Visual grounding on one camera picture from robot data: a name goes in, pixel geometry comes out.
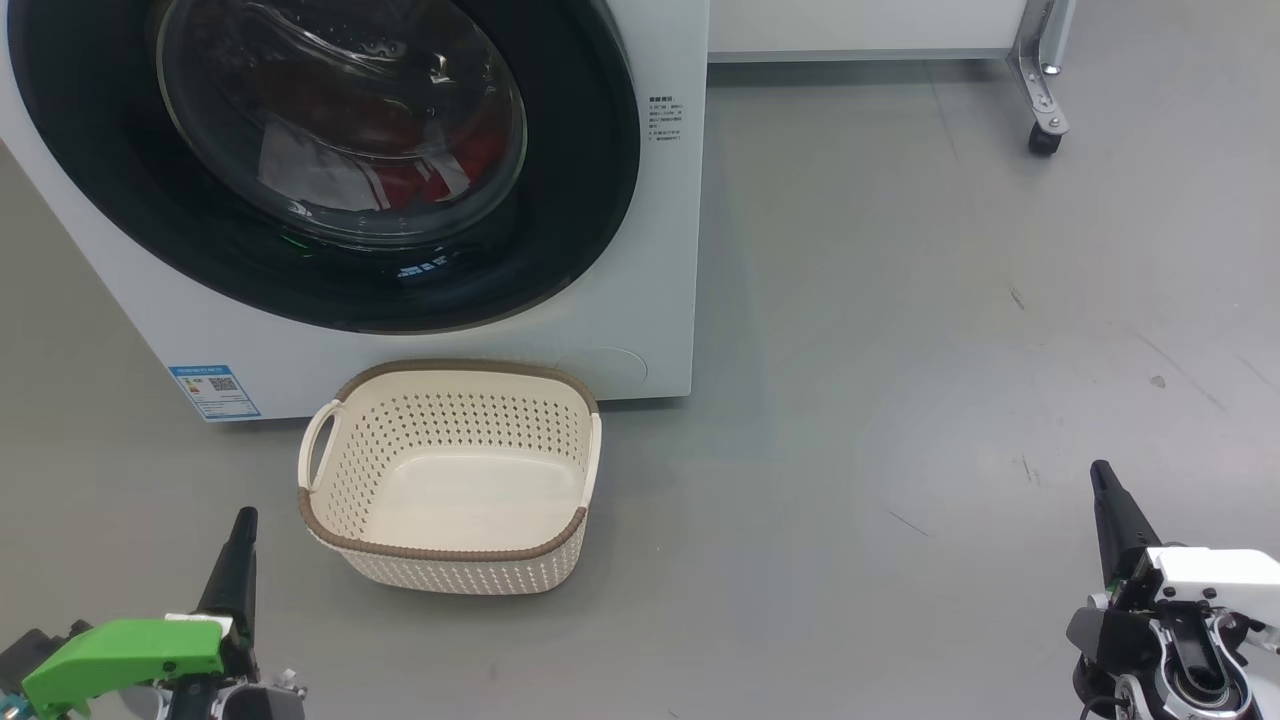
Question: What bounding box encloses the round white filter cover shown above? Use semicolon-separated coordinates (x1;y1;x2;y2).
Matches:
556;346;649;393

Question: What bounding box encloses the grey washing machine door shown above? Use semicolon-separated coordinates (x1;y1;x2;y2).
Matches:
5;0;641;336

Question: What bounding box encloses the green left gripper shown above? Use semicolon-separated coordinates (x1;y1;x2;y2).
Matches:
20;507;306;720

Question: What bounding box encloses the white partition panel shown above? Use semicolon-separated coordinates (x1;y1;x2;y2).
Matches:
708;0;1031;63

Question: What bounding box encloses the grey caster foot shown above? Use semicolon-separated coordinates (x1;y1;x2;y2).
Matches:
1007;0;1076;157

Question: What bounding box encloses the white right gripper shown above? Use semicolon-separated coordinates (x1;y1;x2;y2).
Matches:
1065;460;1280;720

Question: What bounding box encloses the red Bulls jersey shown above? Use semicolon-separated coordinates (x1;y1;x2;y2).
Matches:
345;100;506;213

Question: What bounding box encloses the white front-load washing machine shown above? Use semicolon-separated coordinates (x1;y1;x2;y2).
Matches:
0;0;711;423

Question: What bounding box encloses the blue energy label sticker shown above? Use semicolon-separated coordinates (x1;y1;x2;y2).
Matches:
168;364;263;423

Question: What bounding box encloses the cream perforated basket brown rim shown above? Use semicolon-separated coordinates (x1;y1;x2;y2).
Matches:
297;358;603;597

